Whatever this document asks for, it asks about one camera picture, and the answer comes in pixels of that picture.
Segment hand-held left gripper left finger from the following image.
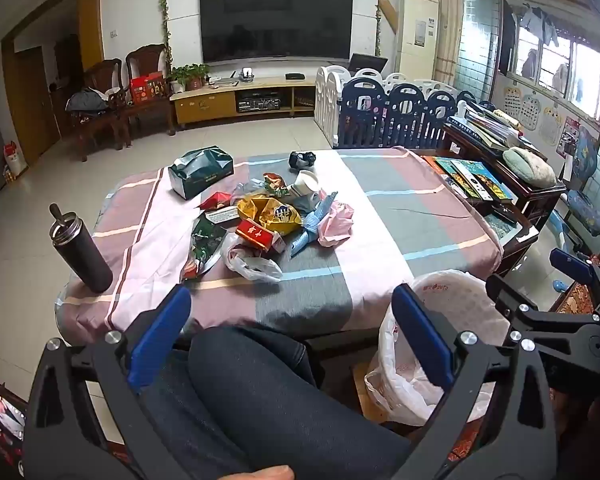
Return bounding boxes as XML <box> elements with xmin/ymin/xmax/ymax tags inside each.
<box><xmin>22</xmin><ymin>284</ymin><xmax>193</xmax><ymax>480</ymax></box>

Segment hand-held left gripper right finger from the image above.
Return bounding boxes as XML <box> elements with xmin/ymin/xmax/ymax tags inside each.
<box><xmin>390</xmin><ymin>282</ymin><xmax>561</xmax><ymax>480</ymax></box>

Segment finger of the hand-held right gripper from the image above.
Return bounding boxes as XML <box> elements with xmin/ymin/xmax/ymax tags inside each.
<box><xmin>549</xmin><ymin>247</ymin><xmax>600</xmax><ymax>307</ymax></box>
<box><xmin>485</xmin><ymin>274</ymin><xmax>600</xmax><ymax>357</ymax></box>

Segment white waste basket with liner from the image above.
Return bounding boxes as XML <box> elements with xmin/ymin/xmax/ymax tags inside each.
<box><xmin>364</xmin><ymin>270</ymin><xmax>511</xmax><ymax>428</ymax></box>

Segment dark green snack bag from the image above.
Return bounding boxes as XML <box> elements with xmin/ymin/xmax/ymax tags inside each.
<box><xmin>180</xmin><ymin>212</ymin><xmax>228</xmax><ymax>283</ymax></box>

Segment white plastic bag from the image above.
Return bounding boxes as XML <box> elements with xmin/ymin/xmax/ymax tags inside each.
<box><xmin>220</xmin><ymin>232</ymin><xmax>285</xmax><ymax>283</ymax></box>

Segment white medicine box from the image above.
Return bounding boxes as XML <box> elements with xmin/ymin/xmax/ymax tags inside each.
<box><xmin>205</xmin><ymin>206</ymin><xmax>241</xmax><ymax>225</ymax></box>

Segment small red box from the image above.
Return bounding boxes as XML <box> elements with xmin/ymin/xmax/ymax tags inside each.
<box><xmin>235</xmin><ymin>219</ymin><xmax>273</xmax><ymax>252</ymax></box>

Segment red snack packet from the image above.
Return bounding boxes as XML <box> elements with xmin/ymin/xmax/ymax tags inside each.
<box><xmin>199</xmin><ymin>191</ymin><xmax>233</xmax><ymax>212</ymax></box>

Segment blue face mask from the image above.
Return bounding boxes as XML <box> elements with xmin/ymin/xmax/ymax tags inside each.
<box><xmin>289</xmin><ymin>191</ymin><xmax>340</xmax><ymax>258</ymax></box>

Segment yellow snack bag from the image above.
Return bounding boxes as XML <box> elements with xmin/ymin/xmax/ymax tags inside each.
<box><xmin>236</xmin><ymin>195</ymin><xmax>303</xmax><ymax>236</ymax></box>

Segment orange green snack wrapper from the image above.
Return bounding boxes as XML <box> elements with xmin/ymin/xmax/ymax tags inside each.
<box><xmin>262</xmin><ymin>172</ymin><xmax>291</xmax><ymax>196</ymax></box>

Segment white paper cup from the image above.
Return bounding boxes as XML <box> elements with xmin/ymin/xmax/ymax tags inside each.
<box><xmin>286</xmin><ymin>170</ymin><xmax>322</xmax><ymax>197</ymax></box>

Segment black bag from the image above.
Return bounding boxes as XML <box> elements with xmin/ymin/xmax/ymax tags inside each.
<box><xmin>287</xmin><ymin>151</ymin><xmax>318</xmax><ymax>170</ymax></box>
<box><xmin>65</xmin><ymin>87</ymin><xmax>110</xmax><ymax>113</ymax></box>

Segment person's left hand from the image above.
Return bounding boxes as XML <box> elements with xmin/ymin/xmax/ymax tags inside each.
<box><xmin>225</xmin><ymin>465</ymin><xmax>296</xmax><ymax>480</ymax></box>

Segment light blue white stool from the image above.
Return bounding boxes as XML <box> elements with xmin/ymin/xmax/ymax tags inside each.
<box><xmin>547</xmin><ymin>210</ymin><xmax>571</xmax><ymax>251</ymax></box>

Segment red patterned seat cushion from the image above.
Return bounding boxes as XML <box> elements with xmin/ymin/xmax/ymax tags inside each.
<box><xmin>550</xmin><ymin>280</ymin><xmax>597</xmax><ymax>316</ymax></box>
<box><xmin>445</xmin><ymin>420</ymin><xmax>481</xmax><ymax>466</ymax></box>

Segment low wooden coffee table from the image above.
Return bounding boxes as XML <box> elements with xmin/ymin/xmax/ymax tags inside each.
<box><xmin>480</xmin><ymin>200</ymin><xmax>540</xmax><ymax>276</ymax></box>

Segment blue children's chair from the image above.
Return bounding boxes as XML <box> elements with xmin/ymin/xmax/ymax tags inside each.
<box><xmin>562</xmin><ymin>125</ymin><xmax>600</xmax><ymax>241</ymax></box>

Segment tall dark wooden side table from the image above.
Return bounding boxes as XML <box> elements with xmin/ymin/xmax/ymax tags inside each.
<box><xmin>442</xmin><ymin>122</ymin><xmax>567</xmax><ymax>231</ymax></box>

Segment grey green cushion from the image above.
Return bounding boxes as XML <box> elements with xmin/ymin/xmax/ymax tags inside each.
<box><xmin>502</xmin><ymin>146</ymin><xmax>557</xmax><ymax>188</ymax></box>

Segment black thermos bottle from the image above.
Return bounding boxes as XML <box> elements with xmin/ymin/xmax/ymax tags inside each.
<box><xmin>49</xmin><ymin>203</ymin><xmax>114</xmax><ymax>294</ymax></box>

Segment plaid tablecloth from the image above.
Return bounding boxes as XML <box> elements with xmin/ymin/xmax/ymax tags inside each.
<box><xmin>55</xmin><ymin>147</ymin><xmax>505</xmax><ymax>346</ymax></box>

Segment blue picture book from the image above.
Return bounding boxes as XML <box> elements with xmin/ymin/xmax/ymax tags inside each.
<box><xmin>452</xmin><ymin>160</ymin><xmax>513</xmax><ymax>203</ymax></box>

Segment green picture book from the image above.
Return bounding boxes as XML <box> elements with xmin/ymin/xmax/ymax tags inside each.
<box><xmin>435</xmin><ymin>157</ymin><xmax>473</xmax><ymax>196</ymax></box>

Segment green tissue box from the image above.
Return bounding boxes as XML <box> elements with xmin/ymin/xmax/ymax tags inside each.
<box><xmin>167</xmin><ymin>146</ymin><xmax>236</xmax><ymax>200</ymax></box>

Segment window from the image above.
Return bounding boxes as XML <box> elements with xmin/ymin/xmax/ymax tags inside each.
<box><xmin>510</xmin><ymin>5</ymin><xmax>600</xmax><ymax>121</ymax></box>

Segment navy playpen fence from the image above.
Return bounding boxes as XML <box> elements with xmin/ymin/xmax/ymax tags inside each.
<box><xmin>334</xmin><ymin>77</ymin><xmax>496</xmax><ymax>150</ymax></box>

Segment red white bag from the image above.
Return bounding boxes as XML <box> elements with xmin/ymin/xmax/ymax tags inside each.
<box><xmin>2</xmin><ymin>140</ymin><xmax>28</xmax><ymax>177</ymax></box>

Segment yellow wooden television cabinet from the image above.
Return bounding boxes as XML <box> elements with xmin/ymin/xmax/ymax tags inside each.
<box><xmin>170</xmin><ymin>75</ymin><xmax>317</xmax><ymax>128</ymax></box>

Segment hanging clothes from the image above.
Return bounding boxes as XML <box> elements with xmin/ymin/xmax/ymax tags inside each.
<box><xmin>502</xmin><ymin>0</ymin><xmax>561</xmax><ymax>46</ymax></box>

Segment red gift box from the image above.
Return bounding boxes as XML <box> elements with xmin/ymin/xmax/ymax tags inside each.
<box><xmin>129</xmin><ymin>72</ymin><xmax>166</xmax><ymax>106</ymax></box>

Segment black audio receiver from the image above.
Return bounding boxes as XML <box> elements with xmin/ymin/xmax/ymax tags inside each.
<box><xmin>236</xmin><ymin>96</ymin><xmax>281</xmax><ymax>113</ymax></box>

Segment white playpen fence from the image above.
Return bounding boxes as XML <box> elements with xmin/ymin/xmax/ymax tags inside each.
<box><xmin>314</xmin><ymin>65</ymin><xmax>461</xmax><ymax>136</ymax></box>

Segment potted green plant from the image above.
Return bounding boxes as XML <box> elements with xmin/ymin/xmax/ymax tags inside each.
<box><xmin>167</xmin><ymin>63</ymin><xmax>211</xmax><ymax>93</ymax></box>

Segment wooden door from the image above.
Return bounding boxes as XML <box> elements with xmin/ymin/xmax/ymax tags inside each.
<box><xmin>15</xmin><ymin>45</ymin><xmax>61</xmax><ymax>166</ymax></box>

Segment beige curtain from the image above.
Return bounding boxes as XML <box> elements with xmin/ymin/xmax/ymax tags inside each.
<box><xmin>427</xmin><ymin>0</ymin><xmax>466</xmax><ymax>88</ymax></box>

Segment white standing air conditioner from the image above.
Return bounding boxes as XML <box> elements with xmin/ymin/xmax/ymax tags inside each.
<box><xmin>395</xmin><ymin>0</ymin><xmax>440</xmax><ymax>82</ymax></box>

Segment green ivy garland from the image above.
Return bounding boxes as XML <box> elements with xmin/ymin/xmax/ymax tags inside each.
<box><xmin>160</xmin><ymin>0</ymin><xmax>173</xmax><ymax>68</ymax></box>
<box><xmin>374</xmin><ymin>0</ymin><xmax>385</xmax><ymax>56</ymax></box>

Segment large black television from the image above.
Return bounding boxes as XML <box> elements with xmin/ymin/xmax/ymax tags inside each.
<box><xmin>199</xmin><ymin>0</ymin><xmax>355</xmax><ymax>65</ymax></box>

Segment red wall poster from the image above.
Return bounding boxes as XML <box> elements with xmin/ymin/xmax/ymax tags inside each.
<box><xmin>555</xmin><ymin>116</ymin><xmax>581</xmax><ymax>157</ymax></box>

